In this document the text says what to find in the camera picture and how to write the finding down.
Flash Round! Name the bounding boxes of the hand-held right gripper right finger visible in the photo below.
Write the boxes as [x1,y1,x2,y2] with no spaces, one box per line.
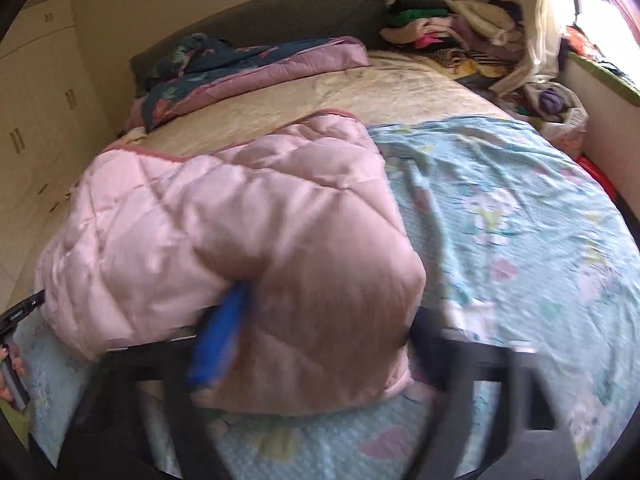
[409,306,583,480]

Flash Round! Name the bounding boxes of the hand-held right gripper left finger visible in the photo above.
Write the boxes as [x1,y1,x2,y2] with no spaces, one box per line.
[55,282,256,480]

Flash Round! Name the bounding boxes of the pink quilted jacket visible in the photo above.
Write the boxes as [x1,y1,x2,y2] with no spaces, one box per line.
[34,109,427,417]

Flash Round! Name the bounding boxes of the white bag of clothes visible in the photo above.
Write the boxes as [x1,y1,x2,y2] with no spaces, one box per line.
[520,80,592,147]

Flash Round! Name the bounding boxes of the pile of mixed clothes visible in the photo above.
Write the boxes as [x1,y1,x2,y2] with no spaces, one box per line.
[379,0,532,87]

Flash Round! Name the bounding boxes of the colourful clothes on windowsill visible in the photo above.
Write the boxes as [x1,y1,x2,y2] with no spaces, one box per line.
[562,24,640,97]

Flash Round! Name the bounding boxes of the person's left hand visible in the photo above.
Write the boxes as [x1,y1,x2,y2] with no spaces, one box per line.
[0,344,27,403]

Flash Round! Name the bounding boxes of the light blue cartoon printed blanket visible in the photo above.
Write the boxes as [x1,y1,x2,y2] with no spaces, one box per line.
[20,115,640,480]

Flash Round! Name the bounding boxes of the cream wardrobe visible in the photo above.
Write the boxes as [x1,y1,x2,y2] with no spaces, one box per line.
[0,0,122,311]

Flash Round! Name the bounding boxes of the red plastic bag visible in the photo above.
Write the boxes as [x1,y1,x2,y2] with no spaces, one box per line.
[574,155,622,202]

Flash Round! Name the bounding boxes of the beige bed sheet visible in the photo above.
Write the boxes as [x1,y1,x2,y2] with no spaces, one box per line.
[119,50,517,162]

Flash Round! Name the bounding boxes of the dark floral quilt pink lining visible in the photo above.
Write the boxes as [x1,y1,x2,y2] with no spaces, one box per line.
[125,34,372,134]

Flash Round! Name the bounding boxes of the dark green pillow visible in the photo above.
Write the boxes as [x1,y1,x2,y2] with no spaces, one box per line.
[129,0,389,82]

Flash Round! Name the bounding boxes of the cream curtain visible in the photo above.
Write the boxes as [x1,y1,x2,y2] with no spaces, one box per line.
[492,0,577,94]

